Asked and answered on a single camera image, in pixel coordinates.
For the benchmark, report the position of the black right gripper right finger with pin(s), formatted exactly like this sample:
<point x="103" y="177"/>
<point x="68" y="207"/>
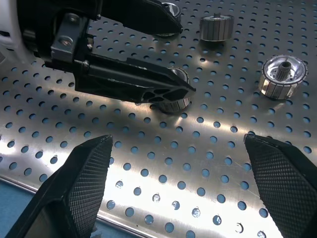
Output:
<point x="284" y="178"/>

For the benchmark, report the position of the silver metal roller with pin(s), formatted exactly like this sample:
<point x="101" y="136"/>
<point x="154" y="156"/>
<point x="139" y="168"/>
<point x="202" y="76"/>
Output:
<point x="174" y="8"/>
<point x="281" y="81"/>
<point x="173" y="107"/>
<point x="216" y="28"/>

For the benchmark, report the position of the perforated steel tray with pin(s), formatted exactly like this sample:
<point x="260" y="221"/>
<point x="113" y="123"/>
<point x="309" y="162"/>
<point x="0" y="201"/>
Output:
<point x="173" y="153"/>

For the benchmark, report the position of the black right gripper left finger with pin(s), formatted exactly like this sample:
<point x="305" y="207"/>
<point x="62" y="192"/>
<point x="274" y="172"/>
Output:
<point x="84" y="178"/>

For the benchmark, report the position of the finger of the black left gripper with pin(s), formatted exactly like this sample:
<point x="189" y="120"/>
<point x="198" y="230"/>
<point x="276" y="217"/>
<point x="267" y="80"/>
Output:
<point x="128" y="79"/>
<point x="143" y="15"/>

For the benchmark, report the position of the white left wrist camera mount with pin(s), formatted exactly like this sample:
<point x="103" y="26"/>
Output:
<point x="7" y="17"/>

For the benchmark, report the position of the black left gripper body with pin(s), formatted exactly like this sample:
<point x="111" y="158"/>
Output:
<point x="44" y="29"/>

